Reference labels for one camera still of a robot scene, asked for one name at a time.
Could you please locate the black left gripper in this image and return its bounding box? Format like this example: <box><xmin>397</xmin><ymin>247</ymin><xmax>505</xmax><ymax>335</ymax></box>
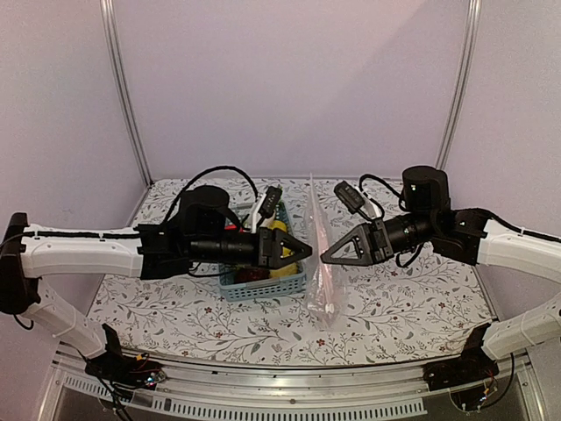
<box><xmin>188</xmin><ymin>225</ymin><xmax>312</xmax><ymax>270</ymax></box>

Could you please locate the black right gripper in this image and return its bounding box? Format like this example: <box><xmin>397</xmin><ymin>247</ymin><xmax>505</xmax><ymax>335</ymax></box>
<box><xmin>321</xmin><ymin>212</ymin><xmax>436</xmax><ymax>267</ymax></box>

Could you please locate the clear zip top bag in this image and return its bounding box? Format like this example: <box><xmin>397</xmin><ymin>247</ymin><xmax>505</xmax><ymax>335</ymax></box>
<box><xmin>304</xmin><ymin>174</ymin><xmax>348</xmax><ymax>331</ymax></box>

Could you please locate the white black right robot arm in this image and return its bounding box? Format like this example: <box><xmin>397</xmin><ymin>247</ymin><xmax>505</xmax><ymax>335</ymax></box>
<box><xmin>321</xmin><ymin>166</ymin><xmax>560</xmax><ymax>382</ymax></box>

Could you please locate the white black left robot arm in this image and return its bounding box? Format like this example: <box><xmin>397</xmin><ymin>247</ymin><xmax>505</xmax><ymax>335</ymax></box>
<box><xmin>1</xmin><ymin>182</ymin><xmax>312</xmax><ymax>381</ymax></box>

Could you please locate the yellow lemon toy top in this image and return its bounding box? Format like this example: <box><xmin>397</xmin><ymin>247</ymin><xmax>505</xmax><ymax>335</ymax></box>
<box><xmin>269</xmin><ymin>219</ymin><xmax>288</xmax><ymax>232</ymax></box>

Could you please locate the pale yellow round toy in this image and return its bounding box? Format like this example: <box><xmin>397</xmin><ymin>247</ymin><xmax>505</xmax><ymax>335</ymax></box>
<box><xmin>269</xmin><ymin>262</ymin><xmax>299</xmax><ymax>278</ymax></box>

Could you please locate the blue plastic basket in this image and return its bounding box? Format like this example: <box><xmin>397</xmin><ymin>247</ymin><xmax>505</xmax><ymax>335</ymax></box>
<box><xmin>216</xmin><ymin>200</ymin><xmax>309</xmax><ymax>303</ymax></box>

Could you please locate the floral pattern table mat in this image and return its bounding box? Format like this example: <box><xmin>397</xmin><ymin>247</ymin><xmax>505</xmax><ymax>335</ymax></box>
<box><xmin>81</xmin><ymin>176</ymin><xmax>504</xmax><ymax>367</ymax></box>

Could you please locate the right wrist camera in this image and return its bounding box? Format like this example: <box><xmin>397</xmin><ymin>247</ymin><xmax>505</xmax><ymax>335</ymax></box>
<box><xmin>334</xmin><ymin>181</ymin><xmax>385</xmax><ymax>221</ymax></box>

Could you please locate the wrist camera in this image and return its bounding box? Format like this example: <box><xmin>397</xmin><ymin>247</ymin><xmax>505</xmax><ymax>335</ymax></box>
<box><xmin>248</xmin><ymin>186</ymin><xmax>282</xmax><ymax>233</ymax></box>
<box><xmin>334</xmin><ymin>181</ymin><xmax>385</xmax><ymax>221</ymax></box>

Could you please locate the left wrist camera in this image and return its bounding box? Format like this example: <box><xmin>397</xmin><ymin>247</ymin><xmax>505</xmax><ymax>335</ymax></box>
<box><xmin>248</xmin><ymin>186</ymin><xmax>282</xmax><ymax>233</ymax></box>

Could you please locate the front aluminium rail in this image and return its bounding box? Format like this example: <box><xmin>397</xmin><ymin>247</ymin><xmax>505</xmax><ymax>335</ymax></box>
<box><xmin>39</xmin><ymin>345</ymin><xmax>548</xmax><ymax>420</ymax></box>

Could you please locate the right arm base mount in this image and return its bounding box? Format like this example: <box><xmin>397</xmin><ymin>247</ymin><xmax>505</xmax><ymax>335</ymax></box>
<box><xmin>423</xmin><ymin>357</ymin><xmax>499</xmax><ymax>412</ymax></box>

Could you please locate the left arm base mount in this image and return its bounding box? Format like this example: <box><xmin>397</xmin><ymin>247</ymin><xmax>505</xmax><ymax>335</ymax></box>
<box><xmin>84</xmin><ymin>352</ymin><xmax>167</xmax><ymax>389</ymax></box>

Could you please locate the right aluminium frame post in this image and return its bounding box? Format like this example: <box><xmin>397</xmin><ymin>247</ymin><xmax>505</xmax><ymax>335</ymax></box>
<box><xmin>436</xmin><ymin>0</ymin><xmax>482</xmax><ymax>170</ymax></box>

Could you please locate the aluminium frame post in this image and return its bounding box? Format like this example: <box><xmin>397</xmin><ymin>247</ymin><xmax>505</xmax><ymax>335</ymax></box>
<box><xmin>436</xmin><ymin>0</ymin><xmax>482</xmax><ymax>170</ymax></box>
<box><xmin>100</xmin><ymin>0</ymin><xmax>153</xmax><ymax>187</ymax></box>

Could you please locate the left aluminium frame post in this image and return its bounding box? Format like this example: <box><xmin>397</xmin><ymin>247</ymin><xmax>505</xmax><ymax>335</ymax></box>
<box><xmin>100</xmin><ymin>0</ymin><xmax>153</xmax><ymax>187</ymax></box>

